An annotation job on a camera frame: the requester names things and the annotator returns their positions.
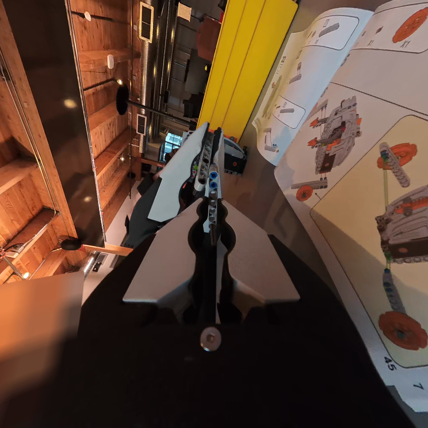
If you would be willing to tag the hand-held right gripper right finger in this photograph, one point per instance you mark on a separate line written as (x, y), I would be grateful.
(264, 267)

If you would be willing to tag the white ceiling air vent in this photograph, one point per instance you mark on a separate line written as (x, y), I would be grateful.
(146, 21)
(141, 124)

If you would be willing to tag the black round ceiling device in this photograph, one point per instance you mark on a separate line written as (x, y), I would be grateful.
(71, 244)

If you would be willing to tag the yellow parts bin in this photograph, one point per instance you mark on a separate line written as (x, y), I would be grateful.
(240, 67)

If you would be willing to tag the grey orange toy robot model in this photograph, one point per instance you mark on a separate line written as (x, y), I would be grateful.
(204, 157)

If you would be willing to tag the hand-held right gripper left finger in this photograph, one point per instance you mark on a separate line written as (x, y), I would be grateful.
(157, 267)

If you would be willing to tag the black ceiling panel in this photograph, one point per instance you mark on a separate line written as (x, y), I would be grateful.
(56, 117)

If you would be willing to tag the white instruction booklet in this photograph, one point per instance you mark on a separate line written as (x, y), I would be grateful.
(351, 100)

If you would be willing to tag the black floor lamp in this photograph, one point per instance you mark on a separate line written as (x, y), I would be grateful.
(122, 99)

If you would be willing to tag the white paper sign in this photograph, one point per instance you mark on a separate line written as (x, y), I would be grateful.
(184, 11)

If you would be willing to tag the white ceiling sensor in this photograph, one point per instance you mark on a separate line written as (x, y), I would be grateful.
(110, 61)
(87, 15)

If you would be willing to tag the wooden support post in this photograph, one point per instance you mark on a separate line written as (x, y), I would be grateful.
(107, 249)

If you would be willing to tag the grey beam with blue pins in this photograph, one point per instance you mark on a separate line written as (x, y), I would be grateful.
(214, 200)

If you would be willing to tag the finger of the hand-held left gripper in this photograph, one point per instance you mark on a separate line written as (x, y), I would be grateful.
(218, 150)
(174, 180)

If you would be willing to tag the black monitor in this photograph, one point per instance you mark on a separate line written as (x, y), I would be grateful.
(197, 75)

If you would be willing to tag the silver ventilation duct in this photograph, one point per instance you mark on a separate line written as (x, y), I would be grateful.
(93, 262)
(148, 77)

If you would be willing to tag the glass window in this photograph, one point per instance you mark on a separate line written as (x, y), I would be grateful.
(174, 142)

